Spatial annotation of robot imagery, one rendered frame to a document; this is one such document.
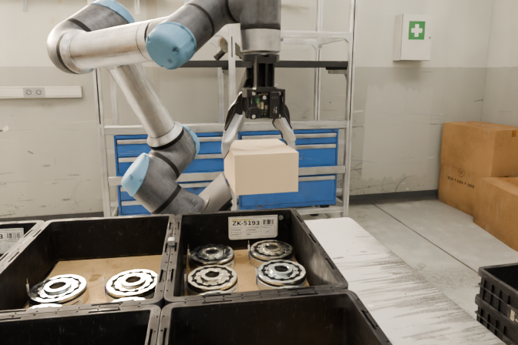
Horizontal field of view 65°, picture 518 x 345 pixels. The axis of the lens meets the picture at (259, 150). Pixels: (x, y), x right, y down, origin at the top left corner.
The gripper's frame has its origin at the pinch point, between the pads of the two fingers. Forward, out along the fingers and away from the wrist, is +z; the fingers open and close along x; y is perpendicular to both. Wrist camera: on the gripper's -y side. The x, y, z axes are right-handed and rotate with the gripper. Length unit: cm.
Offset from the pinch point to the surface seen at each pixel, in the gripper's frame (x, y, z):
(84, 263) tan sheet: -38.4, -16.0, 27.6
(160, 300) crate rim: -19.3, 20.3, 17.4
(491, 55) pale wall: 286, -270, -30
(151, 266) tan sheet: -22.9, -11.6, 27.6
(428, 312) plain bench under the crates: 42, 0, 40
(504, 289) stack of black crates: 86, -22, 53
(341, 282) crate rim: 9.9, 20.9, 17.3
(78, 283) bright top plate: -36.3, -0.9, 24.6
